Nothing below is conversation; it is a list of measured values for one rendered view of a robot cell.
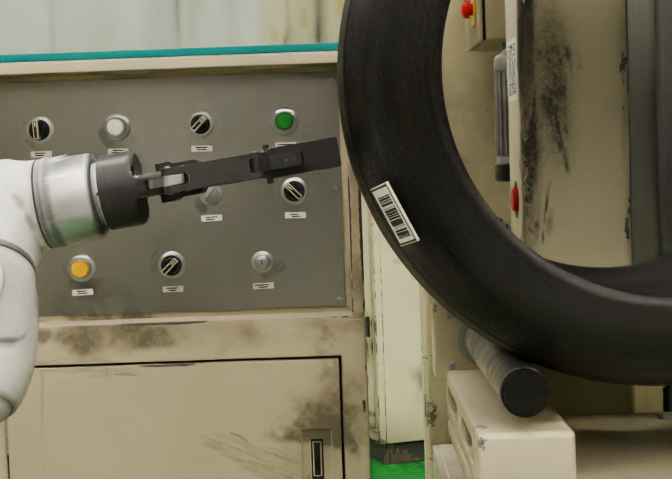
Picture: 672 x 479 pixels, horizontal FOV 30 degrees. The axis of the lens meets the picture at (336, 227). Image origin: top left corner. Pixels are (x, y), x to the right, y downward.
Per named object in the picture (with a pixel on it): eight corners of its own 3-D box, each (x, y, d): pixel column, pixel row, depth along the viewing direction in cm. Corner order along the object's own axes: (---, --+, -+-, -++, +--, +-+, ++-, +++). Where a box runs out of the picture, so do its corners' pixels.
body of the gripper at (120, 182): (86, 156, 120) (182, 138, 120) (104, 157, 129) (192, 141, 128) (101, 233, 120) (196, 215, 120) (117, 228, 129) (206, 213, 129)
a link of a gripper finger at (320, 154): (266, 148, 124) (266, 148, 123) (336, 136, 124) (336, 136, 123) (272, 178, 124) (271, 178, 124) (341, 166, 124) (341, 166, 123)
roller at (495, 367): (466, 317, 148) (504, 322, 148) (461, 355, 148) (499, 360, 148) (504, 366, 113) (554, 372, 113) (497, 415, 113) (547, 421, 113)
